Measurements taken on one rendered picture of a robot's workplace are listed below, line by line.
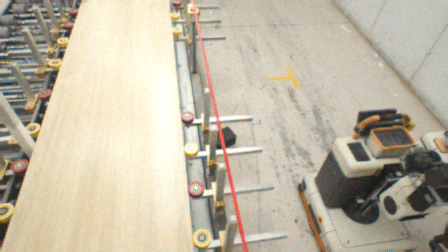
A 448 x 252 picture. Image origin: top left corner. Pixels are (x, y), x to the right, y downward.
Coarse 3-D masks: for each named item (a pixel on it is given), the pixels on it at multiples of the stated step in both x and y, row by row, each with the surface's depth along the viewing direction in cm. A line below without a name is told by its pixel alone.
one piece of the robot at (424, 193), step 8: (416, 184) 144; (424, 184) 138; (416, 192) 144; (424, 192) 139; (432, 192) 136; (440, 192) 136; (408, 200) 149; (416, 200) 144; (424, 200) 139; (432, 200) 135; (440, 200) 133; (416, 208) 144; (424, 208) 140
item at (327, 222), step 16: (304, 176) 233; (304, 192) 233; (320, 208) 212; (336, 208) 211; (320, 224) 209; (336, 224) 203; (352, 224) 204; (368, 224) 205; (384, 224) 205; (400, 224) 206; (320, 240) 212; (336, 240) 196; (352, 240) 196; (368, 240) 197; (384, 240) 198; (400, 240) 198; (416, 240) 200
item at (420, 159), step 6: (408, 156) 128; (414, 156) 128; (420, 156) 126; (426, 156) 125; (408, 162) 128; (414, 162) 127; (420, 162) 125; (426, 162) 123; (408, 168) 129; (414, 168) 128; (420, 168) 125; (426, 168) 122
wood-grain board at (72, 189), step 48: (96, 0) 270; (144, 0) 276; (96, 48) 220; (144, 48) 224; (96, 96) 186; (144, 96) 188; (48, 144) 159; (96, 144) 161; (144, 144) 162; (48, 192) 140; (96, 192) 141; (144, 192) 143; (48, 240) 125; (96, 240) 126; (144, 240) 127; (192, 240) 129
